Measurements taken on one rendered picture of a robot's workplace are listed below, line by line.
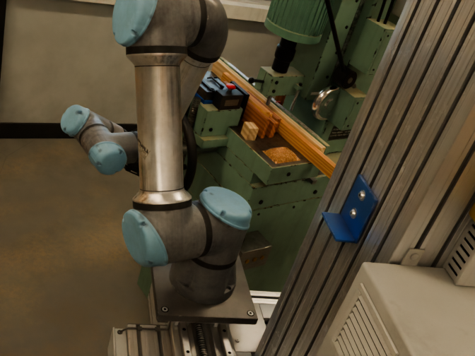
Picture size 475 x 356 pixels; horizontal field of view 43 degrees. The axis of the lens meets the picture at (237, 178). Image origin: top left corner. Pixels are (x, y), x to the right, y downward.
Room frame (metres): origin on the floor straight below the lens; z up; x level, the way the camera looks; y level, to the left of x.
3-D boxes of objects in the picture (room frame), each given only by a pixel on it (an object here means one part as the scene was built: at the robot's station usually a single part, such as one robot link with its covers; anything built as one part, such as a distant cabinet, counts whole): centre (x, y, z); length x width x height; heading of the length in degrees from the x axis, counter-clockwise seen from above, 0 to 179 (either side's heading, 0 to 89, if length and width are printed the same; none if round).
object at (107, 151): (1.19, 0.30, 0.98); 0.11 x 0.11 x 0.08; 43
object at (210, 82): (1.68, 0.14, 0.99); 0.13 x 0.11 x 0.06; 45
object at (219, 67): (1.84, 0.00, 0.92); 0.60 x 0.02 x 0.05; 45
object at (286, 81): (1.81, -0.03, 1.03); 0.14 x 0.07 x 0.09; 135
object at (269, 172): (1.75, 0.09, 0.87); 0.61 x 0.30 x 0.06; 45
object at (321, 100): (1.80, -0.20, 1.02); 0.12 x 0.03 x 0.12; 135
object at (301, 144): (1.76, -0.05, 0.92); 0.60 x 0.02 x 0.04; 45
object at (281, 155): (1.58, -0.10, 0.91); 0.10 x 0.07 x 0.02; 135
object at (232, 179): (1.88, -0.10, 0.76); 0.57 x 0.45 x 0.09; 135
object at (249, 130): (1.63, 0.01, 0.92); 0.04 x 0.03 x 0.04; 34
